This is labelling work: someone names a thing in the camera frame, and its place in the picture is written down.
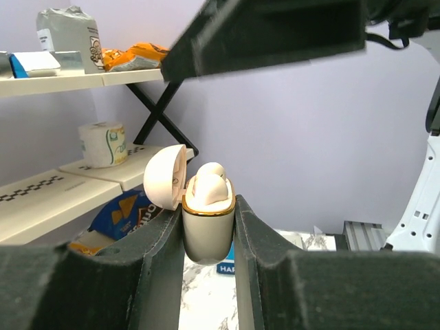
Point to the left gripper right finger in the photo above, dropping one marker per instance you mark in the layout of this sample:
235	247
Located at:
280	286

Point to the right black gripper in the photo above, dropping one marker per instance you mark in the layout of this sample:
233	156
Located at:
406	20

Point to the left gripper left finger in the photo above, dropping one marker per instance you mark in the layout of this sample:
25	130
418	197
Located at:
135	283

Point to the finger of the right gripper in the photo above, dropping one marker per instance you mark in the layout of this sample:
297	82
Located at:
230	36

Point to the beige earbud charging case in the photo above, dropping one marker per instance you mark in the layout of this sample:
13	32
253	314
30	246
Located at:
208	230

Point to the beige stem earbud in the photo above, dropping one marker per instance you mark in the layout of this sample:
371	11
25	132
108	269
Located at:
208	189
212	168

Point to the blue Harry's razor box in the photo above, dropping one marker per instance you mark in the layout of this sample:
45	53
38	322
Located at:
226	267

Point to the orange snack bag lower shelf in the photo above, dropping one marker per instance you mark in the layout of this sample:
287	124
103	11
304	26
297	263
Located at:
83	249

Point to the blue Doritos bag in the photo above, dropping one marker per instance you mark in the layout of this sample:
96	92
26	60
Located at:
124	214

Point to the orange honey dijon chips bag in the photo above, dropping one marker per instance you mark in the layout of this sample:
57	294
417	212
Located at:
138	57

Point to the toilet paper roll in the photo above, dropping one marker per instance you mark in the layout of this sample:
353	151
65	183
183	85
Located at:
103	144

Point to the white popcorn tub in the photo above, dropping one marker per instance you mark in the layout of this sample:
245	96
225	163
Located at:
71	29

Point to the silver blue toothpaste box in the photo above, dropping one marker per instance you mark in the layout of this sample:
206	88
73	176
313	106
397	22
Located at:
34	64

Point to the grey toothpaste box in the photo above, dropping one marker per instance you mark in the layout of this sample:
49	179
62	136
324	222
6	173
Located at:
6	71

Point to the aluminium rail frame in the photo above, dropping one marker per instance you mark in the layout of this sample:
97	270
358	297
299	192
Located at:
362	236

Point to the black frame cream shelf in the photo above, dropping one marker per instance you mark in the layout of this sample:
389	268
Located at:
33	207

